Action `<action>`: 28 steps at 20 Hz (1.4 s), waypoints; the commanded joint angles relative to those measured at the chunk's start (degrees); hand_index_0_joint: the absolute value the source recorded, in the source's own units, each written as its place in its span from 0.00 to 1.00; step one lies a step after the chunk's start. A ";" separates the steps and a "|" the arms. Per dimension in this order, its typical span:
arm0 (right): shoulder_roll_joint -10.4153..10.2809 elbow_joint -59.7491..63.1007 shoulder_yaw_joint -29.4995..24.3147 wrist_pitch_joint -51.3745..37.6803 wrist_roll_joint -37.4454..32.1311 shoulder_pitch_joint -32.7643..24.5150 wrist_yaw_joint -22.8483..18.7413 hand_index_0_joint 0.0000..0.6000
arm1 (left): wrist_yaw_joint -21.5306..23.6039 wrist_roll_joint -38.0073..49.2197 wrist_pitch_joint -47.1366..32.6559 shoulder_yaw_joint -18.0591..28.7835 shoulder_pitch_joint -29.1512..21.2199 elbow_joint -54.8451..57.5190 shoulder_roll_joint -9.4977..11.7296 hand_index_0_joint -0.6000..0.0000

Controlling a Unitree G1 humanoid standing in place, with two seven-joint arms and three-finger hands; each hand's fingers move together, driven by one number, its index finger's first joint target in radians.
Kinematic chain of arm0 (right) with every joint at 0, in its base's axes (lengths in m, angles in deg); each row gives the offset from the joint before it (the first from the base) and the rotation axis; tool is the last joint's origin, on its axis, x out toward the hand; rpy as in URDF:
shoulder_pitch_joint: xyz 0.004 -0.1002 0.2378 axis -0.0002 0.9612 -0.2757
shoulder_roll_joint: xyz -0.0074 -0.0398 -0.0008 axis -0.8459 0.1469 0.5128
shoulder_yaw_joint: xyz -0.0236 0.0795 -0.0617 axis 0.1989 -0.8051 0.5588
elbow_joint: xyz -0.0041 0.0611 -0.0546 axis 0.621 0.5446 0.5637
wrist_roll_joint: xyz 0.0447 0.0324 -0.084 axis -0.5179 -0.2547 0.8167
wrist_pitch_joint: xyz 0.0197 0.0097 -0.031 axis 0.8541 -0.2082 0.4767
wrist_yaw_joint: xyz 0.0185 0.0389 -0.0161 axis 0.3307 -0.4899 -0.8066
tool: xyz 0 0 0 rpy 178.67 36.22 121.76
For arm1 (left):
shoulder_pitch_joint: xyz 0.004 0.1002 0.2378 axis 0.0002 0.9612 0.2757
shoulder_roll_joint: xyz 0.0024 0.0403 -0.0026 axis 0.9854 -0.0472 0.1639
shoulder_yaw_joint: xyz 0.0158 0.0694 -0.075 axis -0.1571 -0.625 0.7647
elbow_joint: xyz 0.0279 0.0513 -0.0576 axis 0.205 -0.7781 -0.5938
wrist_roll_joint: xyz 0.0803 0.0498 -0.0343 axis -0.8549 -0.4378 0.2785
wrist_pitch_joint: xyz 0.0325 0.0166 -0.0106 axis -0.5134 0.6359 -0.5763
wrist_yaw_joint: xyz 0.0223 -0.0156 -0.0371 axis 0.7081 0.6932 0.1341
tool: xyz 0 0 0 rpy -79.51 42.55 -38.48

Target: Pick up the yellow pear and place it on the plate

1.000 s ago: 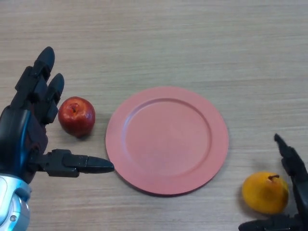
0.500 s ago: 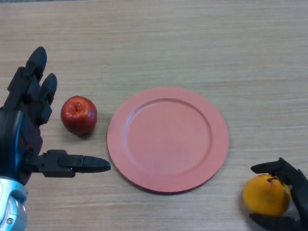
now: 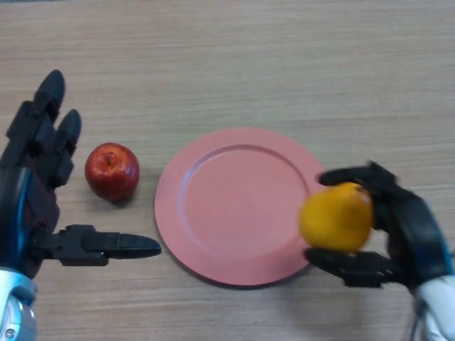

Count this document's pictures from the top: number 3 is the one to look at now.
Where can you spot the yellow pear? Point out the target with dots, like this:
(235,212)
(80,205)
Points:
(336,216)

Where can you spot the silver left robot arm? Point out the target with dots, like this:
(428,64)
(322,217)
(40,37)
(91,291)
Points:
(12,309)

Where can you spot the red apple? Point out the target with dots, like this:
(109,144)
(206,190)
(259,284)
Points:
(112,172)

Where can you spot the pink round plate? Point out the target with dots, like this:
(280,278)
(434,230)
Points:
(238,209)

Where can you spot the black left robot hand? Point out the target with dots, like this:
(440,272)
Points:
(21,199)

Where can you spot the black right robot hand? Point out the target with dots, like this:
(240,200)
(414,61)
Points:
(416,227)

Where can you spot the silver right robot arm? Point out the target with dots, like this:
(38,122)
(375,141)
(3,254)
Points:
(439,305)

